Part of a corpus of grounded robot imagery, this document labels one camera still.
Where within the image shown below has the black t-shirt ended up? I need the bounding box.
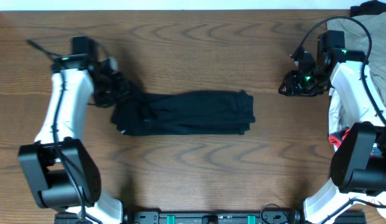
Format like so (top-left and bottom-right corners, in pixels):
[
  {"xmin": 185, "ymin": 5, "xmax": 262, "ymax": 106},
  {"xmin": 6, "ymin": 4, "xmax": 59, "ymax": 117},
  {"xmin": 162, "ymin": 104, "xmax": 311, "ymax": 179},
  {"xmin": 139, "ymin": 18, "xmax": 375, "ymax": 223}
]
[{"xmin": 111, "ymin": 83, "xmax": 255, "ymax": 136}]

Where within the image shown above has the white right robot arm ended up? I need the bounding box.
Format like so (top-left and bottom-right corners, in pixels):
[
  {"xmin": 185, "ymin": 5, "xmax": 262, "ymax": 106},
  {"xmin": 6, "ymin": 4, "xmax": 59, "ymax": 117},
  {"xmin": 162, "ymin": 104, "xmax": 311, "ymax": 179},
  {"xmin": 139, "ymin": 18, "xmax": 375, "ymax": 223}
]
[{"xmin": 279, "ymin": 47, "xmax": 386, "ymax": 223}]

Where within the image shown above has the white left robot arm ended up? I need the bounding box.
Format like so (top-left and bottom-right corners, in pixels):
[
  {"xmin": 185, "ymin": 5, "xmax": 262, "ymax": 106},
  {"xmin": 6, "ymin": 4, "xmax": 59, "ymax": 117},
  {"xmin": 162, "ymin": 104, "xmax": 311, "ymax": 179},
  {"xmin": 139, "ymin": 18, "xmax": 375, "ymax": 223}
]
[{"xmin": 18, "ymin": 54, "xmax": 125, "ymax": 223}]

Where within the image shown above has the white garment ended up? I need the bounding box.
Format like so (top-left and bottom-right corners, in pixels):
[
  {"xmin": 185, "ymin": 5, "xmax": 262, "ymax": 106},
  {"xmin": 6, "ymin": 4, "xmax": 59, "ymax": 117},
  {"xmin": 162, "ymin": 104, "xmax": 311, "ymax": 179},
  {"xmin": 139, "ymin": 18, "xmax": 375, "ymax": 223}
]
[{"xmin": 329, "ymin": 90, "xmax": 386, "ymax": 219}]

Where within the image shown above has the red and black garment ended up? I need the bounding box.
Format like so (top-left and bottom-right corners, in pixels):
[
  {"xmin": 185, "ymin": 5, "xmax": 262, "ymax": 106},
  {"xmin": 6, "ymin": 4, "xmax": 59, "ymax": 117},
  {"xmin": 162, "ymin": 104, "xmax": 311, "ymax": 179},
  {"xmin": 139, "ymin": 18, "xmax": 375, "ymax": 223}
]
[{"xmin": 328, "ymin": 129, "xmax": 350, "ymax": 149}]

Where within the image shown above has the khaki folded garment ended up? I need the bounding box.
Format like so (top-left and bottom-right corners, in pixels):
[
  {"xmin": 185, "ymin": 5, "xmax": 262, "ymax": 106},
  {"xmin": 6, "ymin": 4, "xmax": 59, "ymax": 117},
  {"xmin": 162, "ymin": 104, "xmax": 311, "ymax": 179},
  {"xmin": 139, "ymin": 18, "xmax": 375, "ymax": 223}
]
[{"xmin": 327, "ymin": 12, "xmax": 386, "ymax": 107}]

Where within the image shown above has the black garment at corner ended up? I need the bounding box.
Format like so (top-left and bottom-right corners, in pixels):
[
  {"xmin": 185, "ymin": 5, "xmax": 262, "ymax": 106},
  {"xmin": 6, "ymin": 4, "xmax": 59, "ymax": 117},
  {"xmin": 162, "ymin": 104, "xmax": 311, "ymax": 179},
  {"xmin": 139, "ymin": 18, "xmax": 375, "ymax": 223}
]
[{"xmin": 349, "ymin": 0, "xmax": 386, "ymax": 17}]

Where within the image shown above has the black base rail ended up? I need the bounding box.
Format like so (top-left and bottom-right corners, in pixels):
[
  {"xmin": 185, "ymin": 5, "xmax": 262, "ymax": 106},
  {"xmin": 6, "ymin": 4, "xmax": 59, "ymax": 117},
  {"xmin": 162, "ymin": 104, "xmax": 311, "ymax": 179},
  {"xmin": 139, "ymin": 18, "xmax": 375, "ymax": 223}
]
[{"xmin": 54, "ymin": 202, "xmax": 368, "ymax": 224}]

